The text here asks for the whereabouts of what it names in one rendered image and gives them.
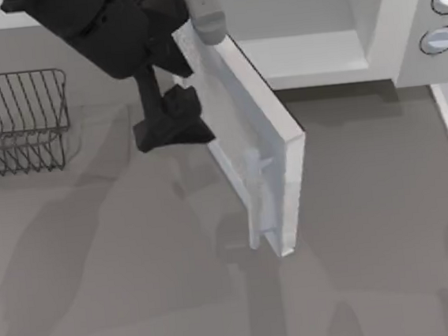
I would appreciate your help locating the pale microwave door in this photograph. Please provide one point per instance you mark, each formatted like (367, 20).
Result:
(260, 132)

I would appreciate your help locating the pale grey rounded box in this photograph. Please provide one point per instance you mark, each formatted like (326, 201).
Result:
(205, 7)

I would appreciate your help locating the pale microwave oven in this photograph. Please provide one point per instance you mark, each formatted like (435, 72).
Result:
(316, 56)

